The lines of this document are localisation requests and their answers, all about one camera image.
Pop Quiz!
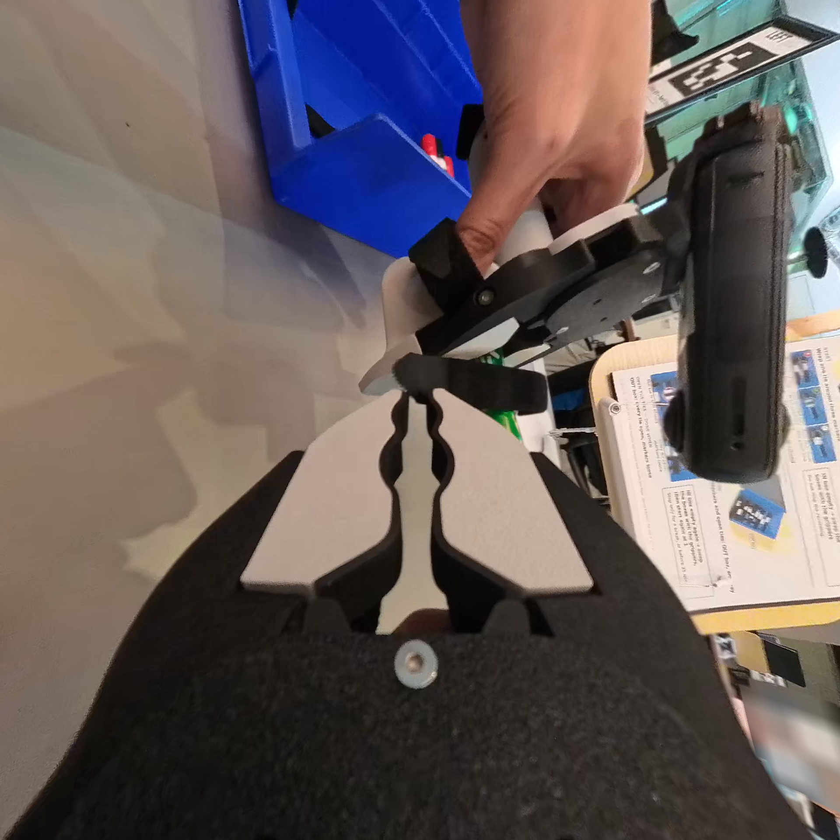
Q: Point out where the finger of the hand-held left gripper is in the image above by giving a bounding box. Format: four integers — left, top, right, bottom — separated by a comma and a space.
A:
359, 258, 435, 396
453, 315, 551, 370

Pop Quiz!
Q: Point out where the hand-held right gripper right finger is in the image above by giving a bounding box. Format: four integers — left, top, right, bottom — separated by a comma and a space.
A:
428, 389, 595, 631

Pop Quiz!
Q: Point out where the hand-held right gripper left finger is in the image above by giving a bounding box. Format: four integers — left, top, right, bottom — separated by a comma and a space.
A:
240, 391, 412, 618

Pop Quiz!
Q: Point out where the green dry erase marker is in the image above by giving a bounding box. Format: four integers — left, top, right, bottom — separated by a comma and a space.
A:
482, 350, 529, 442

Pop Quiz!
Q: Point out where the white desk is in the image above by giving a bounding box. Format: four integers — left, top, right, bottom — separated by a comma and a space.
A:
0, 0, 565, 821

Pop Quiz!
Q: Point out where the person's left hand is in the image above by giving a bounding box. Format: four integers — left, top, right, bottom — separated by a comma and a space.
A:
456, 0, 652, 266

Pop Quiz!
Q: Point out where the black round knob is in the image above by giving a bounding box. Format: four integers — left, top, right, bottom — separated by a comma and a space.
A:
806, 226, 840, 278

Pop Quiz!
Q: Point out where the blue storage bin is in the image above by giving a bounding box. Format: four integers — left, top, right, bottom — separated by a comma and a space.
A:
238, 0, 487, 155
269, 113, 475, 258

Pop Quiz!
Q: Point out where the printed instruction sheet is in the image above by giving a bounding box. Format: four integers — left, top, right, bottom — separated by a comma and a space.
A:
610, 331, 840, 608

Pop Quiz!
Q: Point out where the light wooden board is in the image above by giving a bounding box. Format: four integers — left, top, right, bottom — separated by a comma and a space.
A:
587, 314, 840, 636

